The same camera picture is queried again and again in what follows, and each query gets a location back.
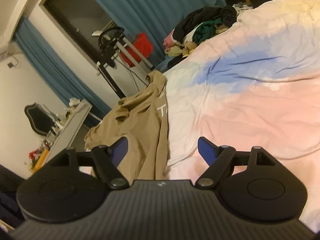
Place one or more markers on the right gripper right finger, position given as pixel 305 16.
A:
pixel 219 159

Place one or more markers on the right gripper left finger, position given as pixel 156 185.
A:
pixel 107 160

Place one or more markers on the tan khaki garment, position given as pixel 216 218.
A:
pixel 143 120

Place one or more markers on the pile of mixed clothes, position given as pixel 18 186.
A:
pixel 197 27

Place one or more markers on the white dresser desk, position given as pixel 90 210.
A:
pixel 72 135

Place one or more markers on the clutter on dresser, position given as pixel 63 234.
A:
pixel 47 142

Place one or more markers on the black framed mirror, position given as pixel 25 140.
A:
pixel 40 121

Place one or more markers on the pastel tie-dye duvet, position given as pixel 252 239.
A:
pixel 257 84

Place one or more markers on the exercise machine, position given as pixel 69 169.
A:
pixel 114 46

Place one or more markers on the red fabric bag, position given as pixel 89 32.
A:
pixel 140 49

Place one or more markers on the teal curtain left panel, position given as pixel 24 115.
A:
pixel 57 75

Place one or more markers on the teal curtain panel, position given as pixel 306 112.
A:
pixel 57 75
pixel 157 18

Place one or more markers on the dark window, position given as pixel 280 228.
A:
pixel 80 19

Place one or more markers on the teal curtain right panel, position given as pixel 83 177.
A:
pixel 157 18

